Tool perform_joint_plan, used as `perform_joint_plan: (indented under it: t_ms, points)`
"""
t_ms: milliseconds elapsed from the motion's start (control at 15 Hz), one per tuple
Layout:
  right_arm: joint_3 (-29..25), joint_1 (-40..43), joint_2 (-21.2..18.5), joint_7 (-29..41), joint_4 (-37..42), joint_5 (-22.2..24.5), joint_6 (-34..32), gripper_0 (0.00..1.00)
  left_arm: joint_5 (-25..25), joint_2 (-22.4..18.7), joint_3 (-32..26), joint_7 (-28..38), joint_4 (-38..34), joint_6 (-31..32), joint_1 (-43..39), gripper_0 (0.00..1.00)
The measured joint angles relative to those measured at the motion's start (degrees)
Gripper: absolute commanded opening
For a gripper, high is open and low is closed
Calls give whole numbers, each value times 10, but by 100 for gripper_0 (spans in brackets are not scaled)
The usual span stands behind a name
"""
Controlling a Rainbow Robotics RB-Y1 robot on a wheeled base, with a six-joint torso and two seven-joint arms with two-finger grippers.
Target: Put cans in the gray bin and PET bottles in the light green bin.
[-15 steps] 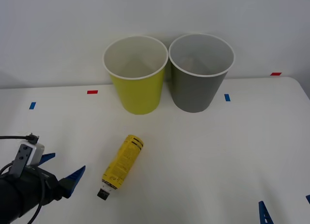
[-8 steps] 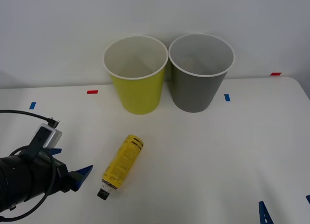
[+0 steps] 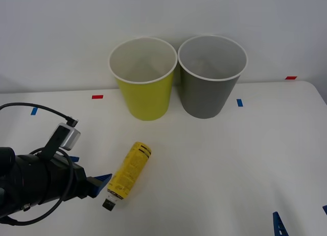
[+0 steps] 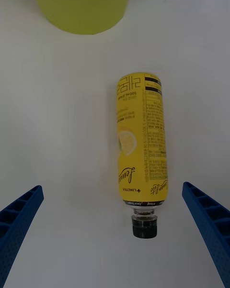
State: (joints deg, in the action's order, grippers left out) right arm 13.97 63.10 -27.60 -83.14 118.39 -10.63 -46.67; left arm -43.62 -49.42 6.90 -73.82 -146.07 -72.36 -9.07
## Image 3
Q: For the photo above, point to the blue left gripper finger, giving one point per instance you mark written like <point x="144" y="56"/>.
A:
<point x="74" y="159"/>
<point x="100" y="182"/>

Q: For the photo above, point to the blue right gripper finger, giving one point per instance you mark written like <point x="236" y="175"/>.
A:
<point x="325" y="210"/>
<point x="280" y="225"/>

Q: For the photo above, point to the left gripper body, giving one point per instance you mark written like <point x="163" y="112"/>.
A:
<point x="51" y="179"/>

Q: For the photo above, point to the yellow plastic bottle black cap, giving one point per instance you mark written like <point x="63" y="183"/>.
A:
<point x="130" y="167"/>

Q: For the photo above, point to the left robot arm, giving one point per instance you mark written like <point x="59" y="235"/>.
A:
<point x="69" y="140"/>

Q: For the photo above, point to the yellow-green plastic waste bin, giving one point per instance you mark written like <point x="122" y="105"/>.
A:
<point x="145" y="98"/>

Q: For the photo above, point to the grey plastic waste bin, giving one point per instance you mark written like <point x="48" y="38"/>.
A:
<point x="204" y="98"/>

